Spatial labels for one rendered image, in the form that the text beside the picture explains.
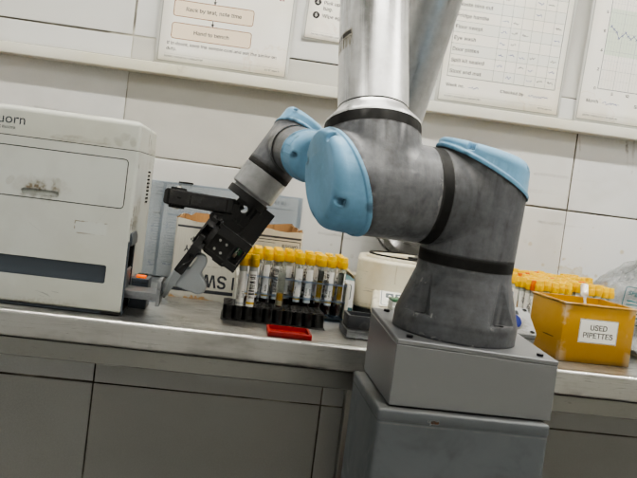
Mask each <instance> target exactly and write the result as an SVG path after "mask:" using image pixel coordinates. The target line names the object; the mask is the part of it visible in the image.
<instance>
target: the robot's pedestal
mask: <svg viewBox="0 0 637 478"><path fill-rule="evenodd" d="M353 380H354V382H353V389H352V397H351V404H350V411H349V419H348V426H347V433H346V441H345V448H344V455H343V462H342V470H341V477H340V478H541V476H542V470H543V463H544V456H545V450H546V443H547V436H548V435H549V429H550V428H549V426H548V425H547V424H546V423H544V422H543V421H542V420H533V419H524V418H515V417H505V416H496V415H487V414H469V413H460V412H451V411H441V410H432V409H423V408H413V407H405V406H395V405H389V403H388V402H387V401H386V399H385V398H384V396H382V394H381V393H380V392H379V390H378V389H377V387H376V386H375V384H374V383H373V381H372V380H371V378H370V377H369V375H368V374H367V373H366V372H359V371H355V372H354V378H353Z"/></svg>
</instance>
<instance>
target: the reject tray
mask: <svg viewBox="0 0 637 478"><path fill-rule="evenodd" d="M266 332H267V336H268V337H277V338H286V339H294V340H312V335H311V333H310V331H309V329H308V328H299V327H291V326H282V325H274V324H267V325H266Z"/></svg>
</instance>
